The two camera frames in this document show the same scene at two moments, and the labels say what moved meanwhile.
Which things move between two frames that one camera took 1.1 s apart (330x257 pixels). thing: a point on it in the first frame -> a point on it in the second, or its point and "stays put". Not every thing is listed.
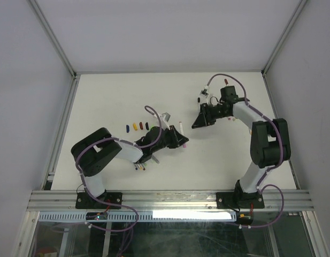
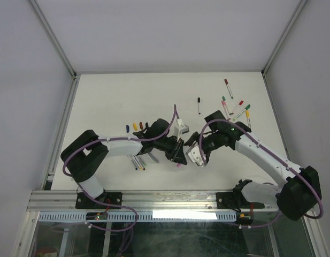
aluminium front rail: (83, 201) stays put
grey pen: (154, 158) stays put
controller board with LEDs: (97, 216) stays put
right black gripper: (204, 118) -> (194, 137)
